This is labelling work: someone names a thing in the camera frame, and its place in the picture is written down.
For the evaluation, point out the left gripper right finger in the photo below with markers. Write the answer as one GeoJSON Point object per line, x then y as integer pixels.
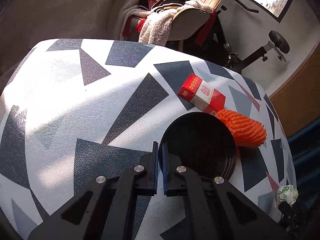
{"type": "Point", "coordinates": [215, 209]}

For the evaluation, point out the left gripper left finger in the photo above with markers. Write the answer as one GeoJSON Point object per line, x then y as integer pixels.
{"type": "Point", "coordinates": [104, 208]}

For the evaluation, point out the white green tissue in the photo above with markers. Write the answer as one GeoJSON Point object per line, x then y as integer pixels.
{"type": "Point", "coordinates": [287, 193]}

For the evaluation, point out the black round lid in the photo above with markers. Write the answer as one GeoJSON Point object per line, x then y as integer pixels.
{"type": "Point", "coordinates": [203, 143]}

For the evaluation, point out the orange foam fruit net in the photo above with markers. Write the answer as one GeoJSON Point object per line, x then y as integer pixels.
{"type": "Point", "coordinates": [245, 131]}

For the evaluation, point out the red cigarette box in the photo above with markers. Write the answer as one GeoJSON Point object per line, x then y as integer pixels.
{"type": "Point", "coordinates": [199, 93]}

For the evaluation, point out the blue curtain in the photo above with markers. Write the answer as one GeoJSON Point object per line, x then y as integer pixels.
{"type": "Point", "coordinates": [304, 146]}

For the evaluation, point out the geometric pattern table cover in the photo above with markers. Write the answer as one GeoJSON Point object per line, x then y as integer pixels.
{"type": "Point", "coordinates": [77, 109]}

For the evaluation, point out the black exercise bike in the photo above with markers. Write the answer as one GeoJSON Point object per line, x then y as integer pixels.
{"type": "Point", "coordinates": [247, 25]}

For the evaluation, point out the beige chair with clothes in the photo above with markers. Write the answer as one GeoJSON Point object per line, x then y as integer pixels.
{"type": "Point", "coordinates": [160, 21]}

